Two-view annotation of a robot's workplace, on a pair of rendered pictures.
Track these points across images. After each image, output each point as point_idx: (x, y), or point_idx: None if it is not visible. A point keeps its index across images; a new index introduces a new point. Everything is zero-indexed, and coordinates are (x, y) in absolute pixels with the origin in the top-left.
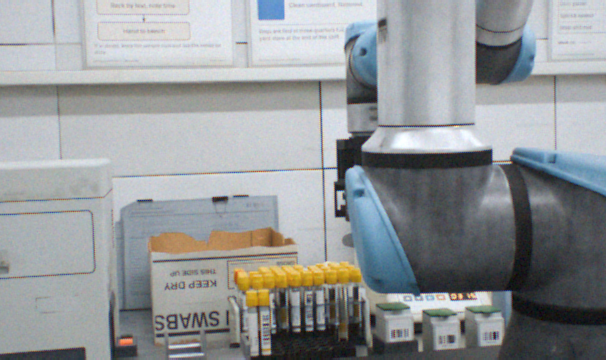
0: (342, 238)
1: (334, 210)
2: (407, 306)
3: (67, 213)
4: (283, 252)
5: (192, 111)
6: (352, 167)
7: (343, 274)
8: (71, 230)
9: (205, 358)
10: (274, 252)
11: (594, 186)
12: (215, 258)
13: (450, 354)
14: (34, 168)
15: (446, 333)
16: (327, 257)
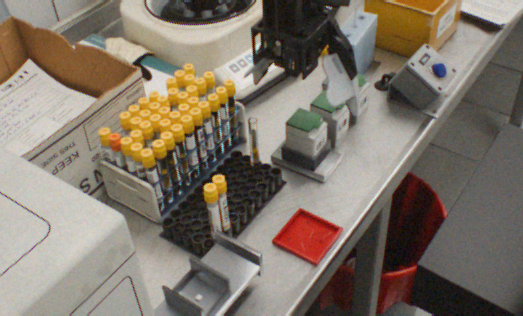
0: (246, 74)
1: (253, 58)
2: (320, 116)
3: (103, 301)
4: (130, 84)
5: None
6: (284, 13)
7: (224, 95)
8: (112, 313)
9: (230, 292)
10: (122, 89)
11: None
12: (71, 131)
13: (476, 199)
14: (46, 291)
15: (343, 120)
16: (57, 12)
